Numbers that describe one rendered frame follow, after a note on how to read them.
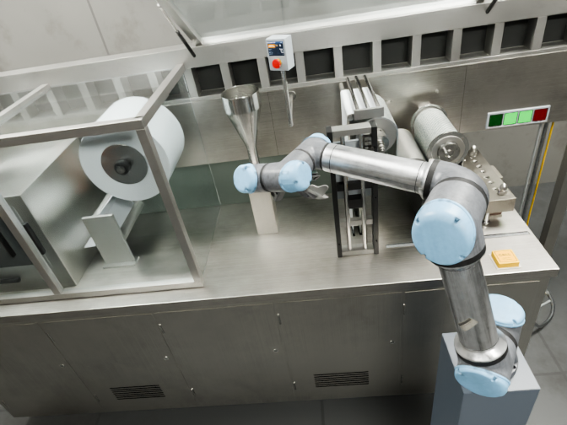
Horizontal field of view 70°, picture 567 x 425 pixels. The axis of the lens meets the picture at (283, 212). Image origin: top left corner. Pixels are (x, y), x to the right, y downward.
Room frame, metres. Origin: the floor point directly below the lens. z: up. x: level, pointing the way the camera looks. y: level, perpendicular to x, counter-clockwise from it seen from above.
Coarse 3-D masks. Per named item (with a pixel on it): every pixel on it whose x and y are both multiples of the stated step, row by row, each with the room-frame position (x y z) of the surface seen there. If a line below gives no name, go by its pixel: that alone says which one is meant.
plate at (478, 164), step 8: (464, 160) 1.52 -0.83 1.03; (472, 160) 1.51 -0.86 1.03; (480, 160) 1.50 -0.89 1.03; (472, 168) 1.45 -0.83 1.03; (480, 168) 1.44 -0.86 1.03; (488, 168) 1.43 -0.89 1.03; (480, 176) 1.38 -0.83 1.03; (488, 176) 1.37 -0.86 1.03; (496, 176) 1.36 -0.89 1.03; (488, 184) 1.32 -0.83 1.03; (496, 184) 1.31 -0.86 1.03; (496, 192) 1.25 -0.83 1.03; (496, 200) 1.21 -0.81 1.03; (504, 200) 1.20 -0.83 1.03; (512, 200) 1.20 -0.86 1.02; (488, 208) 1.21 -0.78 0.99; (496, 208) 1.20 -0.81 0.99; (504, 208) 1.20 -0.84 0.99; (512, 208) 1.20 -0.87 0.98
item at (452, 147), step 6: (444, 144) 1.26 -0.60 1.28; (450, 144) 1.24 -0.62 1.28; (456, 144) 1.24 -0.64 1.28; (438, 150) 1.26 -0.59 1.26; (450, 150) 1.24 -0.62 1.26; (456, 150) 1.24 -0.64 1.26; (438, 156) 1.26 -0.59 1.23; (444, 156) 1.25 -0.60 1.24; (450, 156) 1.25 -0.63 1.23; (456, 156) 1.24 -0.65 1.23
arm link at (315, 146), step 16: (304, 144) 0.96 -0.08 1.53; (320, 144) 0.95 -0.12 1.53; (336, 144) 0.94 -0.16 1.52; (320, 160) 0.91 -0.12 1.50; (336, 160) 0.89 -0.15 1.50; (352, 160) 0.87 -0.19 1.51; (368, 160) 0.85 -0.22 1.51; (384, 160) 0.83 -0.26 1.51; (400, 160) 0.82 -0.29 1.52; (416, 160) 0.81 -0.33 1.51; (432, 160) 0.78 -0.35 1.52; (352, 176) 0.86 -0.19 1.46; (368, 176) 0.83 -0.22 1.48; (384, 176) 0.81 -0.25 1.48; (400, 176) 0.78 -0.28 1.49; (416, 176) 0.77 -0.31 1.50; (432, 176) 0.74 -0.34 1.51; (448, 176) 0.71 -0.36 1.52; (464, 176) 0.69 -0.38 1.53; (416, 192) 0.77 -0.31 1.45
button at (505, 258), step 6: (492, 252) 1.05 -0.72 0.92; (498, 252) 1.04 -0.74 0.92; (504, 252) 1.03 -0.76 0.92; (510, 252) 1.03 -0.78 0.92; (498, 258) 1.01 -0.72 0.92; (504, 258) 1.01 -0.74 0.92; (510, 258) 1.00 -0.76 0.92; (516, 258) 1.00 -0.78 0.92; (498, 264) 0.99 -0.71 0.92; (504, 264) 0.98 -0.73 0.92; (510, 264) 0.98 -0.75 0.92; (516, 264) 0.98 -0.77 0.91
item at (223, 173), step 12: (276, 156) 1.68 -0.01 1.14; (216, 168) 1.71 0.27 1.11; (228, 168) 1.70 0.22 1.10; (216, 180) 1.71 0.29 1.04; (228, 180) 1.71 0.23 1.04; (312, 180) 1.66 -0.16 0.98; (324, 180) 1.65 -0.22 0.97; (228, 192) 1.71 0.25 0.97; (240, 192) 1.70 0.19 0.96; (288, 192) 1.67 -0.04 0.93
